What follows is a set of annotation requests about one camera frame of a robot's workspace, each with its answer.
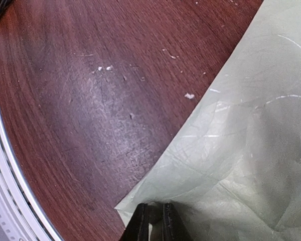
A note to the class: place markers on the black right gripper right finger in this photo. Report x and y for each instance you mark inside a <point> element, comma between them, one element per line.
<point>173,226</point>

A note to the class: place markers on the wrapping paper sheet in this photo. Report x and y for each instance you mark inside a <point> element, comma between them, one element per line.
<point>233,171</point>

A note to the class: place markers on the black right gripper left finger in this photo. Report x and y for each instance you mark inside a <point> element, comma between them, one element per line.
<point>137,228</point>

